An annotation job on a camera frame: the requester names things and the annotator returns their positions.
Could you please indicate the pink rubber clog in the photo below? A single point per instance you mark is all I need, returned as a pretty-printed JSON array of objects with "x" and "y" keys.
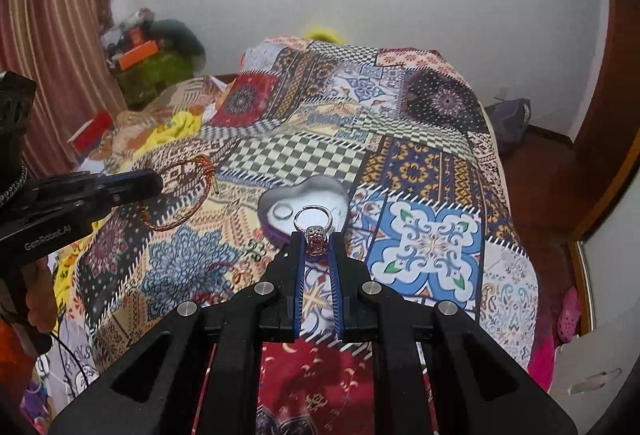
[{"x": 569, "y": 312}]

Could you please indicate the orange box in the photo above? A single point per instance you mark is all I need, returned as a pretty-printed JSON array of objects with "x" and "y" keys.
[{"x": 137, "y": 54}]

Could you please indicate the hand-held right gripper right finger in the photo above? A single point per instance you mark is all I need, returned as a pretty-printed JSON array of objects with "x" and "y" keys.
[{"x": 334, "y": 275}]

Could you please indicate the white cardboard box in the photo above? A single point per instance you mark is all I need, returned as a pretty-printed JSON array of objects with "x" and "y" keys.
[{"x": 590, "y": 375}]

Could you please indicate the wooden door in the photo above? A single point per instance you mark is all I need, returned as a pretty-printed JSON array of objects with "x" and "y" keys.
[{"x": 607, "y": 90}]

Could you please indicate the teal plush cloth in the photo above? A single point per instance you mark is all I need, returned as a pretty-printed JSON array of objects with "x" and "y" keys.
[{"x": 180, "y": 35}]

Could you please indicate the heart-shaped tin box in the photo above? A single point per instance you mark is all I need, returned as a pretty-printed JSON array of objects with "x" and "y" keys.
[{"x": 320, "y": 192}]

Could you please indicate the striped curtain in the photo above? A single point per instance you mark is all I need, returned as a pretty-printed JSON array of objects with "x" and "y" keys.
[{"x": 50, "y": 30}]

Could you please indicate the patchwork printed blanket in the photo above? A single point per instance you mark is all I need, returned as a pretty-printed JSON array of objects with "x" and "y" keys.
[{"x": 415, "y": 195}]

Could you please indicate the red box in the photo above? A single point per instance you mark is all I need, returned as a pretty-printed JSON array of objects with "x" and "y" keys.
[{"x": 92, "y": 131}]

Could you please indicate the yellow fluffy thing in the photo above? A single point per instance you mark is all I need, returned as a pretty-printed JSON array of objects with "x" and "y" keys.
[{"x": 322, "y": 35}]

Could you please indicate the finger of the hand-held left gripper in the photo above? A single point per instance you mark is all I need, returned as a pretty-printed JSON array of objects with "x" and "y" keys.
[{"x": 137, "y": 187}]

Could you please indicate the purple bag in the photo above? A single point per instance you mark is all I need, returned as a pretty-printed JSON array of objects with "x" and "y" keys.
[{"x": 511, "y": 117}]

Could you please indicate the person's left hand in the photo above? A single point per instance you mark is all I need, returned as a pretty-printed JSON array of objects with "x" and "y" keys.
[{"x": 39, "y": 295}]

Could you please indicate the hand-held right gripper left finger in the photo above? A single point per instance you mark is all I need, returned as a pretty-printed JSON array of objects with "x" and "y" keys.
[{"x": 299, "y": 265}]

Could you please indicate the green patterned bag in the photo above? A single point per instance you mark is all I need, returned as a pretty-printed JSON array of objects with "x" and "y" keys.
[{"x": 150, "y": 77}]

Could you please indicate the yellow cloth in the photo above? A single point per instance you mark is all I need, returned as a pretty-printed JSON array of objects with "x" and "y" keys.
[{"x": 172, "y": 130}]

